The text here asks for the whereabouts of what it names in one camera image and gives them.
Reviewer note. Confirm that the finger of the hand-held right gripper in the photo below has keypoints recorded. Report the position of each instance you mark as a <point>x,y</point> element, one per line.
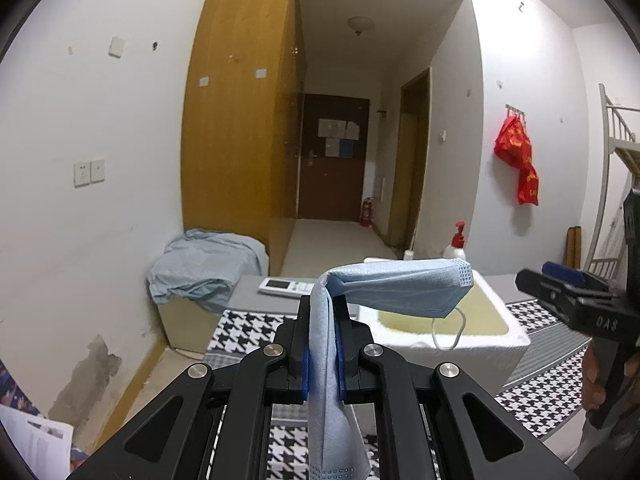
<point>565,271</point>
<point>550,297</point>

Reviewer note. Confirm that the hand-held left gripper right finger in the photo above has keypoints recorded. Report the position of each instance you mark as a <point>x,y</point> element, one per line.
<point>341,375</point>

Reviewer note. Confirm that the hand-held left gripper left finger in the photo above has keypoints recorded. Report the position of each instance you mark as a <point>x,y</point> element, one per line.
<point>305,375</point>

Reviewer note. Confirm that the white foam box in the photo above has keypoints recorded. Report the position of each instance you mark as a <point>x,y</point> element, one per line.
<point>500,355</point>

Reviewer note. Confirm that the person's right forearm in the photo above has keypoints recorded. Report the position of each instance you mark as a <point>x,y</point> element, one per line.
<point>600,450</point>

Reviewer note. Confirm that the person's right hand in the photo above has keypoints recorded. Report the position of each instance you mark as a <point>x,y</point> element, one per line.
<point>594,380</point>

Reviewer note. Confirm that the wooden boards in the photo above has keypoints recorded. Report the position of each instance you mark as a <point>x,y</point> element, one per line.
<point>574,247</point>

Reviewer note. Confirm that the white hanging cloth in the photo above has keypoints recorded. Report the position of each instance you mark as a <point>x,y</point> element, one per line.
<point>615,220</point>

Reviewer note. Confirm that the houndstooth table runner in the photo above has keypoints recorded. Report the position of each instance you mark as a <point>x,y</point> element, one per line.
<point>235,325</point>

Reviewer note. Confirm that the red plastic bag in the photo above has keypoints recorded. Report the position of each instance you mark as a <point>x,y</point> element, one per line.
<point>512,142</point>
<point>528,187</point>

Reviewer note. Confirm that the white remote control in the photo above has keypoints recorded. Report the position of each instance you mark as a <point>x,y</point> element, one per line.
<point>285,286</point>

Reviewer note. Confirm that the white pump lotion bottle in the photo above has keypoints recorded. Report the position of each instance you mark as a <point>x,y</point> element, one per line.
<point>454,250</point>

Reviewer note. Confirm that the beige low cabinet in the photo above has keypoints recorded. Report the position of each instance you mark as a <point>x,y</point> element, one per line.
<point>185,325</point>

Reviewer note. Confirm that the metal bunk bed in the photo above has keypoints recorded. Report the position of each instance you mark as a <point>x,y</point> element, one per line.
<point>607,135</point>

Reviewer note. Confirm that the pale blue bed sheet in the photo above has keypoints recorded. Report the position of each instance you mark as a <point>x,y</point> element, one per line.
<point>210,265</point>

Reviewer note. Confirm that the red fire extinguisher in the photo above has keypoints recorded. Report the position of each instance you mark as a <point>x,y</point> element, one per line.
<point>366,212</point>

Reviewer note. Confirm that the brown side door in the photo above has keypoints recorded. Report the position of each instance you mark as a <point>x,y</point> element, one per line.
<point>407,170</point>

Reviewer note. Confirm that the dark brown entrance door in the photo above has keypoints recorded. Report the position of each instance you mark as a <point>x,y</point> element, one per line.
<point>325,185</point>

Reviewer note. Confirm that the blue door notice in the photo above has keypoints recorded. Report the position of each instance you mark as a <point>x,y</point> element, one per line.
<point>346,148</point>

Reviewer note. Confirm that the square white door notice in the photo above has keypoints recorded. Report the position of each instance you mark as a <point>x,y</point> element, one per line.
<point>332,148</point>

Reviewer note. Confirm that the small white door notice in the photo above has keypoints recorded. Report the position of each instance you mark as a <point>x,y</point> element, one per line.
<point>352,130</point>

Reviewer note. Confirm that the large white door notice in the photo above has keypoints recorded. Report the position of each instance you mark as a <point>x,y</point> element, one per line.
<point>332,128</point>

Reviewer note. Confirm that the wooden wardrobe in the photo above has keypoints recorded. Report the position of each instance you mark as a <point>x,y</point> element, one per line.
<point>235,135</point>

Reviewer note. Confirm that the white paper sheet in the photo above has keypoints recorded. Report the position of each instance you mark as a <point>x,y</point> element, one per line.
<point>30,440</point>

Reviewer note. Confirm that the blue patterned cloth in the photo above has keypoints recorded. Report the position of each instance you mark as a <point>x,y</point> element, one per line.
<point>10,385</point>

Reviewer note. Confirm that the round ceiling lamp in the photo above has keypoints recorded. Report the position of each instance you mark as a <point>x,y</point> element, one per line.
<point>361,24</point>

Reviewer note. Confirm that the metal wall hook rack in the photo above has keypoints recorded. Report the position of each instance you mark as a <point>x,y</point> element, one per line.
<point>515,108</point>

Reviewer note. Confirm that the white wall socket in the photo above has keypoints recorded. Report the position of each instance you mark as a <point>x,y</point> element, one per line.
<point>117,46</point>

